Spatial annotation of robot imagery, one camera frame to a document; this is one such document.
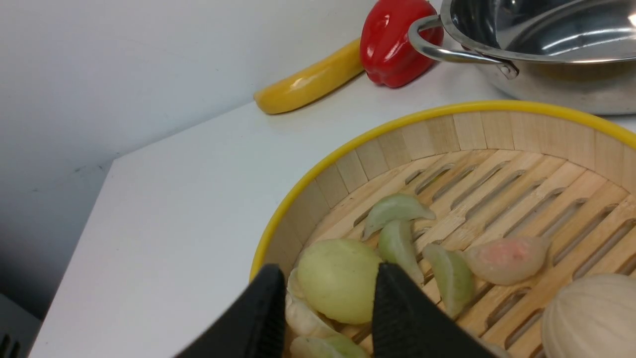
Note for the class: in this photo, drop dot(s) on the pink dumpling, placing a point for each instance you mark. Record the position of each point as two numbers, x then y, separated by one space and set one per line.
508 261

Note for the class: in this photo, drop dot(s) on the white round bun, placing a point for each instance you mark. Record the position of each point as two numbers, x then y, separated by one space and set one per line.
593 317

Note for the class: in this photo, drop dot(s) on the yellow-rimmed bamboo steamer basket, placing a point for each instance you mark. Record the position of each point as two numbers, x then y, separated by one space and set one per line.
488 170

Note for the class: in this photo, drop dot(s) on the green dumpling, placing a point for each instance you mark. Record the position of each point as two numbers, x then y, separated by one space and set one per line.
397 206
454 279
396 246
338 346

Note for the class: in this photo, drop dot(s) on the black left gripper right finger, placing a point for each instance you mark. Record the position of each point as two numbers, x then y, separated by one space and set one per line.
407 324

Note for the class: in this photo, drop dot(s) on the red bell pepper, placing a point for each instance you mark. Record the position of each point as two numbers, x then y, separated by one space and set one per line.
386 54

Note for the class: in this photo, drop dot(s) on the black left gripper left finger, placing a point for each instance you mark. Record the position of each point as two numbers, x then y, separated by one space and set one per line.
252 327

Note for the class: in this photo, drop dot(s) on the stainless steel pot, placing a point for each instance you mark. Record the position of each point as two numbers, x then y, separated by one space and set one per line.
579 54

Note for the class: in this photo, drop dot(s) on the yellow banana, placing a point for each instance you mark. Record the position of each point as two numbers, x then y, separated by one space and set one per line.
312 83

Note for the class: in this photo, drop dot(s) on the green round bun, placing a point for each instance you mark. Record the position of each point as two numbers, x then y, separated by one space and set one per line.
338 279

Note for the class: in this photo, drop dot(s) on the white dumpling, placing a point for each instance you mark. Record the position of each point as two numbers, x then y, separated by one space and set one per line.
302 318

